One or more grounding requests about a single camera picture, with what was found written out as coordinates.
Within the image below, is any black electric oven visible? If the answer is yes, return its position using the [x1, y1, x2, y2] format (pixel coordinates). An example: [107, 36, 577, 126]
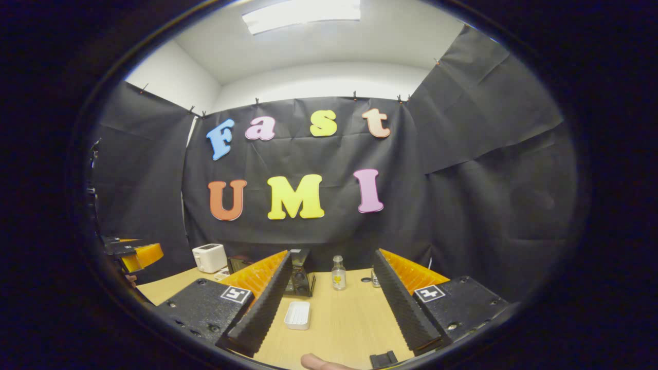
[228, 249, 317, 298]

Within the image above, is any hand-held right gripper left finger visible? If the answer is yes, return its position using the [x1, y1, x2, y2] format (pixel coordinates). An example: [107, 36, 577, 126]
[154, 250, 294, 358]

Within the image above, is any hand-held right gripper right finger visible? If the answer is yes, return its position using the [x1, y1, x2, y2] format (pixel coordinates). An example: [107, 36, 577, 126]
[372, 248, 509, 356]

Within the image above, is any white rectangular tray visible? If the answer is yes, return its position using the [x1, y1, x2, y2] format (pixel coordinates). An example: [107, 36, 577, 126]
[284, 301, 312, 330]

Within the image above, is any clear bottle yellow label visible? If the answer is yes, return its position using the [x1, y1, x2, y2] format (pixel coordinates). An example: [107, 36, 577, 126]
[332, 255, 347, 291]

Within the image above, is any white toaster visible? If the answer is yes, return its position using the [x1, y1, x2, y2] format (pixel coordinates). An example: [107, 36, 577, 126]
[192, 243, 228, 274]

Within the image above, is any ceiling light panel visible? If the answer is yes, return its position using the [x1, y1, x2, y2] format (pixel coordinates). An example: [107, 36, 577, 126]
[242, 0, 362, 35]

